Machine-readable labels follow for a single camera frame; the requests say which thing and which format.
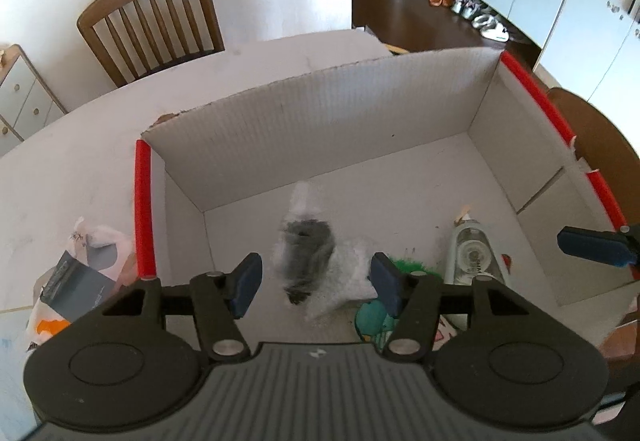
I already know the pale blue stickered cabinet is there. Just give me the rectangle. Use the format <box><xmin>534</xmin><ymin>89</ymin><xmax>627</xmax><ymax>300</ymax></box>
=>
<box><xmin>531</xmin><ymin>0</ymin><xmax>640</xmax><ymax>123</ymax></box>

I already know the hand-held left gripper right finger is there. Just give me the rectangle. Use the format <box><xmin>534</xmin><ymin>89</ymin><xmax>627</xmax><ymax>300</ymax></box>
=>
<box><xmin>370</xmin><ymin>252</ymin><xmax>561</xmax><ymax>363</ymax></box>

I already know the teal cartoon toy packet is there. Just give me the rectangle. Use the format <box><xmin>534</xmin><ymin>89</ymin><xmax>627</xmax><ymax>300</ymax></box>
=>
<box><xmin>354</xmin><ymin>300</ymin><xmax>457</xmax><ymax>343</ymax></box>

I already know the white plastic bag with packet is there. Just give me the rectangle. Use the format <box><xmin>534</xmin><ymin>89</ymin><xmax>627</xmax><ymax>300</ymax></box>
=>
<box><xmin>26</xmin><ymin>216</ymin><xmax>140</xmax><ymax>353</ymax></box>

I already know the row of white sneakers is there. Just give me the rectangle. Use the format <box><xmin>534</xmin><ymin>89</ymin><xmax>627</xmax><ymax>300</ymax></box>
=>
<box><xmin>450</xmin><ymin>0</ymin><xmax>511</xmax><ymax>42</ymax></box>

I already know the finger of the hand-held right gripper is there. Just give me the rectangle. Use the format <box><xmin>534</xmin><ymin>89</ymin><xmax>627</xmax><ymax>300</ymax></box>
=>
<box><xmin>557</xmin><ymin>225</ymin><xmax>640</xmax><ymax>268</ymax></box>

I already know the red cardboard box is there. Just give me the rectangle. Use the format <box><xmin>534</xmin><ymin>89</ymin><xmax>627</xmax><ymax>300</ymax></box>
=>
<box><xmin>134</xmin><ymin>46</ymin><xmax>640</xmax><ymax>357</ymax></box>

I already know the brown wooden slat-back chair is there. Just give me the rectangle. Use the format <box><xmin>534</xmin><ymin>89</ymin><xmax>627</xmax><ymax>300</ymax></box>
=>
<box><xmin>544</xmin><ymin>88</ymin><xmax>640</xmax><ymax>163</ymax></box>
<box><xmin>76</xmin><ymin>0</ymin><xmax>226</xmax><ymax>89</ymax></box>

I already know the white and wood sideboard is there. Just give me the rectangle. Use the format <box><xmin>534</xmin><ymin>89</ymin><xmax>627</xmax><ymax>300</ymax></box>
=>
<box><xmin>0</xmin><ymin>44</ymin><xmax>69</xmax><ymax>158</ymax></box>

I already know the green feather toy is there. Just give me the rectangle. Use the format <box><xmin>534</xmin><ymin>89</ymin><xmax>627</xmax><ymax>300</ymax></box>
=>
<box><xmin>394</xmin><ymin>255</ymin><xmax>442</xmax><ymax>278</ymax></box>

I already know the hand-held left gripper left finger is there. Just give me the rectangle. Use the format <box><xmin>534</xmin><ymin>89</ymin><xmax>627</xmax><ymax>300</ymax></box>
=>
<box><xmin>75</xmin><ymin>252</ymin><xmax>263</xmax><ymax>363</ymax></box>

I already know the dark item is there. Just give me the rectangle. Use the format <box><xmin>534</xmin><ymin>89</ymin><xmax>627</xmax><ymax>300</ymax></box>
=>
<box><xmin>271</xmin><ymin>180</ymin><xmax>382</xmax><ymax>323</ymax></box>

